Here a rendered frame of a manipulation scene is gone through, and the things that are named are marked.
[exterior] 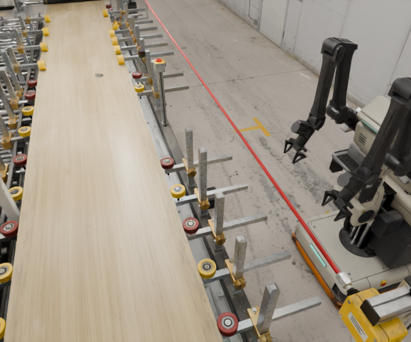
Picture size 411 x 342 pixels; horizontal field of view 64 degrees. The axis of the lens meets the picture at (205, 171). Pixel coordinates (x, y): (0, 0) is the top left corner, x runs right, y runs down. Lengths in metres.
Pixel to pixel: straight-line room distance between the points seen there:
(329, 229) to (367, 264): 0.33
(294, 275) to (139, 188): 1.35
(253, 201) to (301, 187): 0.51
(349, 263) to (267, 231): 0.70
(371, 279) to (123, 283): 1.56
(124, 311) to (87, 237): 0.42
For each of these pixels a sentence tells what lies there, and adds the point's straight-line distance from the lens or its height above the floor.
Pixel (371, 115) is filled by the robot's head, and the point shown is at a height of 1.33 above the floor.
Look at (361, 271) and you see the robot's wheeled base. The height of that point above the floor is 0.28.
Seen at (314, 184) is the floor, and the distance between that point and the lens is 3.27.
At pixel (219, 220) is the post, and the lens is 1.56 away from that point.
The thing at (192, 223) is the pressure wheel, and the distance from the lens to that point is 1.60.
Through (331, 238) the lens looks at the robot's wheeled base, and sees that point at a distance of 2.49.
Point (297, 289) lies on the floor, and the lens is 2.53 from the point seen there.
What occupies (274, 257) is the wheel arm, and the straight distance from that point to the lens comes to 1.62.
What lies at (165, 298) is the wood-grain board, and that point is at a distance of 1.41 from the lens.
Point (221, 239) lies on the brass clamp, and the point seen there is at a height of 0.83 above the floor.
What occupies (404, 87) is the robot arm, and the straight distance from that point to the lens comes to 1.35.
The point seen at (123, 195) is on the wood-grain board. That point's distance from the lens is 1.79.
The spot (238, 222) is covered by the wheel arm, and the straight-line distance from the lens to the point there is 1.72.
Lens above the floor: 2.14
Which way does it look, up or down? 41 degrees down
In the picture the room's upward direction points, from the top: straight up
